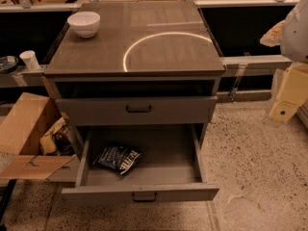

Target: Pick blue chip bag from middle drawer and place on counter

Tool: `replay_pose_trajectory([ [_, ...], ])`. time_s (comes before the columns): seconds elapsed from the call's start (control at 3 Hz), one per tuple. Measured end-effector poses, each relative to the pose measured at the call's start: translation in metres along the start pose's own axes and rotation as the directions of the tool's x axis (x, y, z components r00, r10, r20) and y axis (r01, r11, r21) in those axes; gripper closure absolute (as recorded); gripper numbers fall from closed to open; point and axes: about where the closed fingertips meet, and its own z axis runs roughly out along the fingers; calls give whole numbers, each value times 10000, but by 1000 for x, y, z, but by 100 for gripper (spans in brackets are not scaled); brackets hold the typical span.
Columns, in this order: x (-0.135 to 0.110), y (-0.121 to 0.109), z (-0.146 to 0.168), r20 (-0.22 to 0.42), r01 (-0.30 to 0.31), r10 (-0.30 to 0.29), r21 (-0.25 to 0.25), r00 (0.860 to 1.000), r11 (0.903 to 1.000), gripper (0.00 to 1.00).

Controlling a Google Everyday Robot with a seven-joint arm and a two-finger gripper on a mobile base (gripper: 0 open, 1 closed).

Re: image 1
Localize blue chip bag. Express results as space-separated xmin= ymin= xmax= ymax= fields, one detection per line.
xmin=93 ymin=143 xmax=142 ymax=175

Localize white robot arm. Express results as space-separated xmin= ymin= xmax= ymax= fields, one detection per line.
xmin=260 ymin=0 xmax=308 ymax=123

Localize grey metal shelf rail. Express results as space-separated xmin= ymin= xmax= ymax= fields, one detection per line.
xmin=221 ymin=55 xmax=291 ymax=77

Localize cardboard box at right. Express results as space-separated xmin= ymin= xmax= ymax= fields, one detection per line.
xmin=297 ymin=100 xmax=308 ymax=129

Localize white paper cup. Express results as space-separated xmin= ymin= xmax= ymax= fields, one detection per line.
xmin=19 ymin=50 xmax=39 ymax=70

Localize open cardboard box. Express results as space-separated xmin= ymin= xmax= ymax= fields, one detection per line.
xmin=0 ymin=92 xmax=79 ymax=182

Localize grey open middle drawer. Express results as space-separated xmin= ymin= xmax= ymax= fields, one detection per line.
xmin=62 ymin=124 xmax=218 ymax=205

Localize white ceramic bowl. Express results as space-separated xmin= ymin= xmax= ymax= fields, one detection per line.
xmin=67 ymin=12 xmax=100 ymax=38

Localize dark round dish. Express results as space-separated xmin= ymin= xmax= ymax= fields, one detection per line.
xmin=0 ymin=56 xmax=18 ymax=74

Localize snack bags in box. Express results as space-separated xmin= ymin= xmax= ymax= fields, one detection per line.
xmin=39 ymin=117 xmax=74 ymax=156

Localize grey upper drawer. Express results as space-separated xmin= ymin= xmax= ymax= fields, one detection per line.
xmin=57 ymin=96 xmax=217 ymax=126

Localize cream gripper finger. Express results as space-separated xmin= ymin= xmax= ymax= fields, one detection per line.
xmin=269 ymin=63 xmax=308 ymax=123

